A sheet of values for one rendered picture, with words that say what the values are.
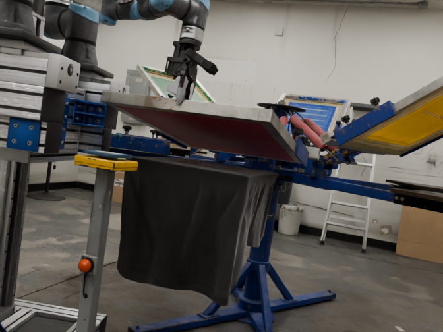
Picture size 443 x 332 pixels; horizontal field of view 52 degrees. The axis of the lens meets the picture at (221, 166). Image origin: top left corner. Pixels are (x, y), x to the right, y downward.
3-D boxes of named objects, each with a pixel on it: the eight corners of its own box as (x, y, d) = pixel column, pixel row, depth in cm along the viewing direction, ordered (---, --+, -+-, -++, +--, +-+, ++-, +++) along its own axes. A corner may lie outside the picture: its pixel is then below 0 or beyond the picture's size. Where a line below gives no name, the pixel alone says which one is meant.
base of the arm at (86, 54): (49, 60, 170) (53, 33, 169) (66, 66, 185) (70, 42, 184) (88, 64, 168) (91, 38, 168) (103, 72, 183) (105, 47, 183)
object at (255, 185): (230, 305, 147) (249, 176, 144) (220, 302, 148) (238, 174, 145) (264, 273, 190) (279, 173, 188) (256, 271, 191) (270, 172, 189)
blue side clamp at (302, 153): (296, 155, 176) (300, 138, 177) (284, 153, 178) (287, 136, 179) (306, 166, 205) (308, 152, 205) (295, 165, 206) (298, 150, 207)
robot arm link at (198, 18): (181, -5, 148) (202, 6, 153) (174, 27, 146) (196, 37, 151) (194, -11, 141) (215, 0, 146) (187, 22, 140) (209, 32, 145)
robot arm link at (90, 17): (80, 36, 168) (84, 0, 167) (55, 36, 174) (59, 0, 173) (103, 45, 178) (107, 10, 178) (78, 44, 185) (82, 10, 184)
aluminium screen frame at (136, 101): (270, 122, 131) (272, 109, 132) (99, 101, 150) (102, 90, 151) (304, 164, 206) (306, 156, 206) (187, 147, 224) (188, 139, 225)
